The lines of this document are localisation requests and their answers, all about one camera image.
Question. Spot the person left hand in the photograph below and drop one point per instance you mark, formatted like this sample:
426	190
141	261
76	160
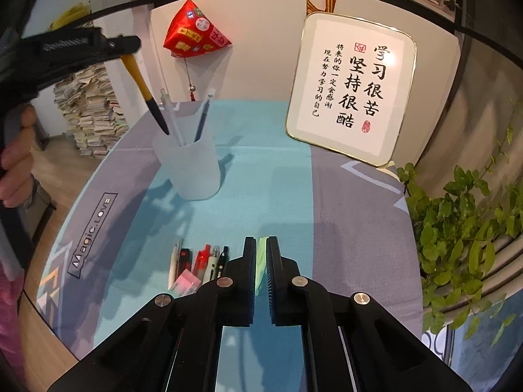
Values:
17	161

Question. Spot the stack of old books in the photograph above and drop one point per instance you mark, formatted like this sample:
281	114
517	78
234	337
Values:
93	115

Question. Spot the white pen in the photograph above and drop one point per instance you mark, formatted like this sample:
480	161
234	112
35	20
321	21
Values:
172	274

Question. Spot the green potted plant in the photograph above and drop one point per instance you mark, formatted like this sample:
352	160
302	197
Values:
455	237

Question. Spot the blue grey desk mat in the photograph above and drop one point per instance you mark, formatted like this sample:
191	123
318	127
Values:
345	223

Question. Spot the clear transparent gel pen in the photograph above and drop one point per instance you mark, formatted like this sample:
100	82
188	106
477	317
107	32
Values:
169	110

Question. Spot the red black pen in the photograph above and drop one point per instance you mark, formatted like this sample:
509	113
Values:
184	261

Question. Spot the frosted translucent pen cup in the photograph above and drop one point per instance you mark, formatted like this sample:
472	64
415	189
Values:
193	170

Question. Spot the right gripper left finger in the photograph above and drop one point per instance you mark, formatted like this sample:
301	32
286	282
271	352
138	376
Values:
238	298

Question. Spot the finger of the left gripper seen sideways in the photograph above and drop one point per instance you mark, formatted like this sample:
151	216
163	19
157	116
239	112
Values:
123	45

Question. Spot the red fabric zongzi ornament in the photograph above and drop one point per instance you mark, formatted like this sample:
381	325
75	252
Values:
192	34

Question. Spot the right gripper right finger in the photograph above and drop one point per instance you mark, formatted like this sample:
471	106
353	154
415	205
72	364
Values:
284	298

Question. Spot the pink green eraser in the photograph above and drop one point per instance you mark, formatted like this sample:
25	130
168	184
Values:
186	284

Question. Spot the dark blue pen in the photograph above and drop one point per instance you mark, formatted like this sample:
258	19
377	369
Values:
204	114

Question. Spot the pale green grey pen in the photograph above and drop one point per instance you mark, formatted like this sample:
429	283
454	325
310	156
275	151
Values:
211	268

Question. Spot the framed calligraphy sign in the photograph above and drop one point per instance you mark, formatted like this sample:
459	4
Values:
351	86

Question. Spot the yellow black pen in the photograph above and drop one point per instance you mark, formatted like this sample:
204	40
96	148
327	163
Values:
131	66

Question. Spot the light green pen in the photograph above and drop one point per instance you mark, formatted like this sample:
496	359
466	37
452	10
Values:
261	262

